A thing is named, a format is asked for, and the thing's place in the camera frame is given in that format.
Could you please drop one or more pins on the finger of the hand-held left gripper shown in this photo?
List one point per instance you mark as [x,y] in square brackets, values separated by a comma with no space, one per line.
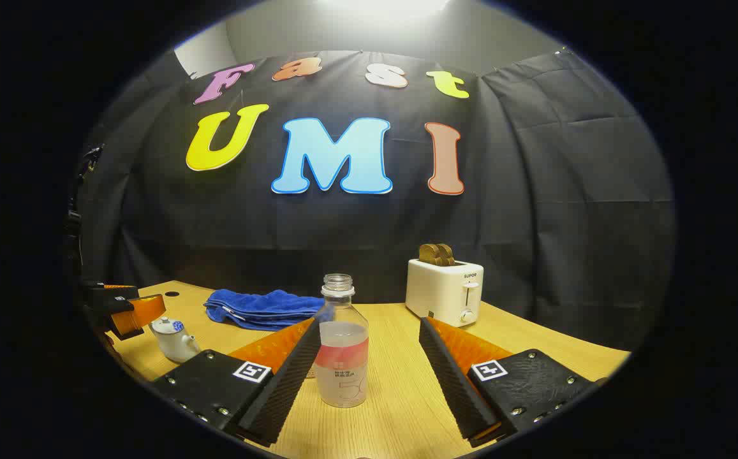
[142,313]
[113,296]

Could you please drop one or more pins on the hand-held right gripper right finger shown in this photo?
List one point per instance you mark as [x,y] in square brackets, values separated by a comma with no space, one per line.
[451,376]

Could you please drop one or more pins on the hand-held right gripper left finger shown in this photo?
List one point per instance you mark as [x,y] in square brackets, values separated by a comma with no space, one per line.
[292,376]

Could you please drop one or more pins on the white teacup lid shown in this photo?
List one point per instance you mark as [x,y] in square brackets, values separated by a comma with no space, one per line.
[166,326]

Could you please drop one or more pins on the white ceramic teacup with spout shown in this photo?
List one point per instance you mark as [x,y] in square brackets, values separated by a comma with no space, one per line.
[176,347]

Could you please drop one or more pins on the clear water bottle red label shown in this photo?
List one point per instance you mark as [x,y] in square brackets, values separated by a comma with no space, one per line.
[341,370]

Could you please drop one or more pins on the folded blue towel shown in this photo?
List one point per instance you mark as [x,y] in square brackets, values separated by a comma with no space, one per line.
[260,308]

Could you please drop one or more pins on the white toaster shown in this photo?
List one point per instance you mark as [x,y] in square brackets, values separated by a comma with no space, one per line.
[442,293]

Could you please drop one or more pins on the brown toast slice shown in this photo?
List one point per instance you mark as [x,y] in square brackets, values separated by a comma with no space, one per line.
[431,254]
[448,255]

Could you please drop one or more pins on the black backdrop cloth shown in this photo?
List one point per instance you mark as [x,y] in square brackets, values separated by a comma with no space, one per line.
[534,210]

